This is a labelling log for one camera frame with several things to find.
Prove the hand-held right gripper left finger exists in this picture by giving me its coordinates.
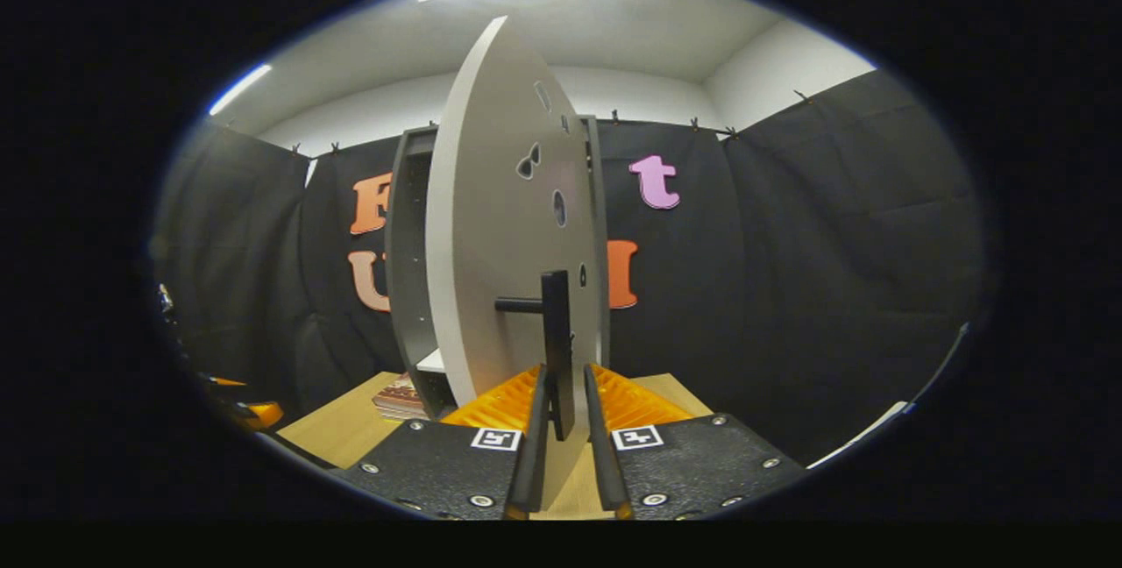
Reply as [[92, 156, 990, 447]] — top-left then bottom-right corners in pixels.
[[329, 364, 553, 521]]

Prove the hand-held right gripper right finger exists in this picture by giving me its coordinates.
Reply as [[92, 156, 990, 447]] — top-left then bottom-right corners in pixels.
[[583, 364, 807, 521]]

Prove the black door handle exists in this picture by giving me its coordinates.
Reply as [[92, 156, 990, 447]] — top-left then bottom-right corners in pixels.
[[494, 270, 577, 442]]

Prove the grey cabinet door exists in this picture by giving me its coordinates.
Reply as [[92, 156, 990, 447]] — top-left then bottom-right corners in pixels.
[[424, 16, 606, 512]]

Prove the black backdrop cloth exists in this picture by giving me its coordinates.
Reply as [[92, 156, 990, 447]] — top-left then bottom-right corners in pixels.
[[153, 68, 987, 468]]

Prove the thin dark cable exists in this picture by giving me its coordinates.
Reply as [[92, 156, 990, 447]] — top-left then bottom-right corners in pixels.
[[907, 321, 972, 407]]

